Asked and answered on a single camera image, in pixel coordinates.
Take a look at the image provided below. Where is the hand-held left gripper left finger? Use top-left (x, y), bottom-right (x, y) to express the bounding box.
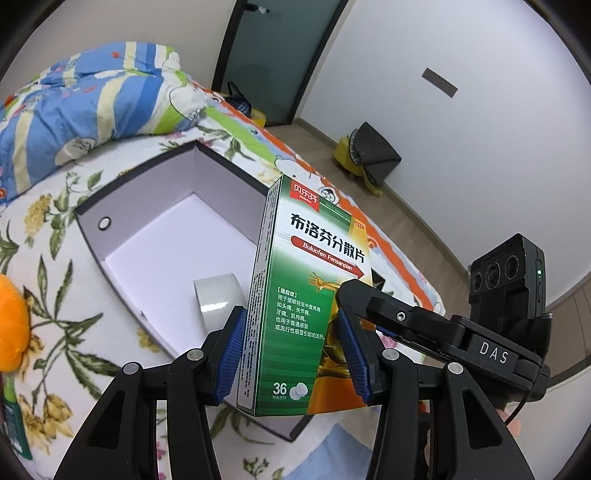
top-left (53, 305), bottom-right (247, 480)

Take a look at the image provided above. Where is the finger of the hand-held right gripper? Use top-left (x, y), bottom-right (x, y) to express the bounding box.
top-left (376, 325), bottom-right (451, 365)
top-left (335, 278), bottom-right (465, 344)

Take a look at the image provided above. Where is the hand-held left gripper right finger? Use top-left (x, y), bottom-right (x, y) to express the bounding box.
top-left (336, 308), bottom-right (515, 480)

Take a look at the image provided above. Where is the green medicine box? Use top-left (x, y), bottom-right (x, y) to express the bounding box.
top-left (236, 174), bottom-right (374, 417)

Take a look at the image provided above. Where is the black cardboard box white inside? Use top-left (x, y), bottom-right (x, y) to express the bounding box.
top-left (74, 141), bottom-right (319, 444)

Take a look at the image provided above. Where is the orange plush toy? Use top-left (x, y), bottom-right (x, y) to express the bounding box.
top-left (0, 273), bottom-right (38, 372)

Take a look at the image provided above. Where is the person's right hand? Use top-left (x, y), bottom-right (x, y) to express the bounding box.
top-left (498, 405), bottom-right (522, 439)

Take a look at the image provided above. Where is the grey tape roll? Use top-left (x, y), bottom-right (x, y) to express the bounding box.
top-left (193, 274), bottom-right (242, 333)

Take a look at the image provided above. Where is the yellow stool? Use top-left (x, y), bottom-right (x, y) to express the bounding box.
top-left (333, 134), bottom-right (384, 197)

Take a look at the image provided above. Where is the white floral bed sheet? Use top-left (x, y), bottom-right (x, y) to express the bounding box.
top-left (0, 134), bottom-right (462, 480)

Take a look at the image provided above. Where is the orange-edged cartoon bed sheet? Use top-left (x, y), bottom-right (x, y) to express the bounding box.
top-left (194, 90), bottom-right (446, 319)

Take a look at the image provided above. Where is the green packet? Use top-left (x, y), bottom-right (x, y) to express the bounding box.
top-left (0, 374), bottom-right (34, 462)

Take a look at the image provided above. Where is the dark plaid bag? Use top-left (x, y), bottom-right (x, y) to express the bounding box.
top-left (225, 80), bottom-right (252, 118)

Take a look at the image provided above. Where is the frosted glass door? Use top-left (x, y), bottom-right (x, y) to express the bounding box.
top-left (211, 0), bottom-right (349, 127)

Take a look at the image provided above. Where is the blue striped cartoon quilt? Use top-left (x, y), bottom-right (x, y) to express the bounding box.
top-left (0, 41), bottom-right (222, 204)

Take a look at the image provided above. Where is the black cable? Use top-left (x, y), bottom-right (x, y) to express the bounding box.
top-left (503, 390), bottom-right (528, 426)

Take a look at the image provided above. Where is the dark wall plate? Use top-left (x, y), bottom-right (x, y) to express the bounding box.
top-left (422, 68), bottom-right (459, 97)

